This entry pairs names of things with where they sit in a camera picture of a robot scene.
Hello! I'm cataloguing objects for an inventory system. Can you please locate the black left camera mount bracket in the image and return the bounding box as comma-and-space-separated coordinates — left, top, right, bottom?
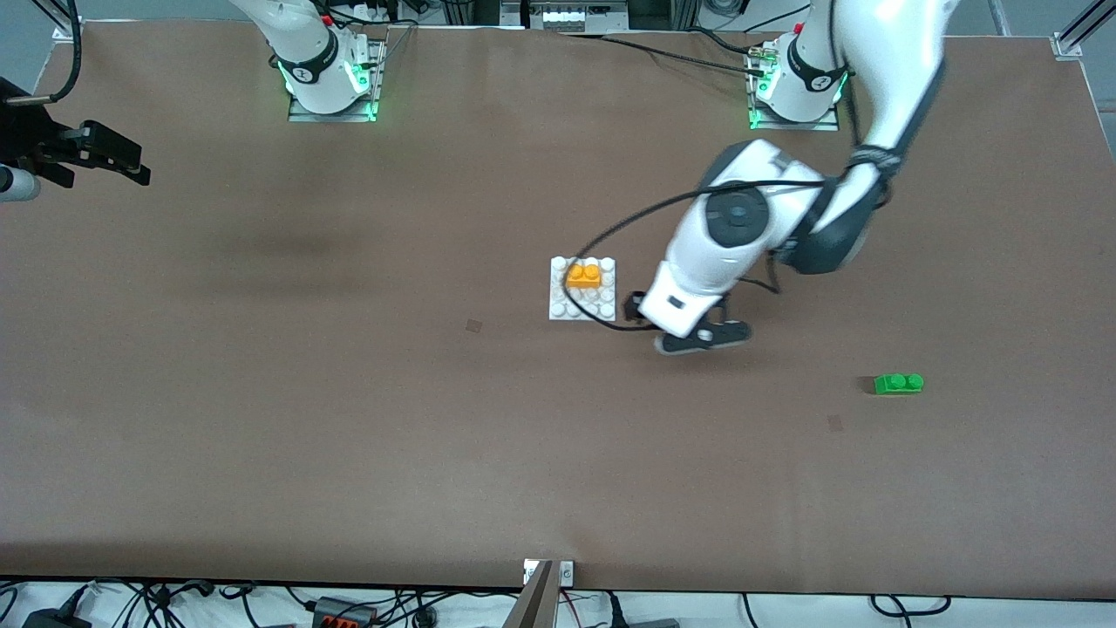
654, 297, 753, 357

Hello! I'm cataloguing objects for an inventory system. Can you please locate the silver table edge clamp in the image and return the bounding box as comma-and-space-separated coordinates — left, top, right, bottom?
523, 559, 575, 587

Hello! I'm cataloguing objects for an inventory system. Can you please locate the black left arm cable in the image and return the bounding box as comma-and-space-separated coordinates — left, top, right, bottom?
569, 148, 899, 332

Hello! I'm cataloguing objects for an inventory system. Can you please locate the grey-brown camera pole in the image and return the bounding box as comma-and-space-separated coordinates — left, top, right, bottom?
501, 561, 559, 628

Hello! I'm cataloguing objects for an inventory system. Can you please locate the grey power strip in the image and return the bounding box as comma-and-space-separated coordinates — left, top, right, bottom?
501, 0, 630, 32

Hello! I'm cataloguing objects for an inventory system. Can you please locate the black connector with orange levers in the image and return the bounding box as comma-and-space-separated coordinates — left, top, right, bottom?
312, 597, 378, 628

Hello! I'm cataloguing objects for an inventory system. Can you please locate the white studded base plate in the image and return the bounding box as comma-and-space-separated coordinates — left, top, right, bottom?
549, 256, 618, 323

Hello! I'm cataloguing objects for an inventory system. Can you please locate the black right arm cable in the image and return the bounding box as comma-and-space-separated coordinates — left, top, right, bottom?
0, 0, 84, 107

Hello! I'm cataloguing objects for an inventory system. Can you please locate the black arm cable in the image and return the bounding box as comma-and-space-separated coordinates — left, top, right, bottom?
569, 148, 899, 332
0, 0, 84, 107

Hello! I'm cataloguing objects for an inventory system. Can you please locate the long black table cable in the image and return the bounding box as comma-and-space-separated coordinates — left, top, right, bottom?
558, 31, 759, 76

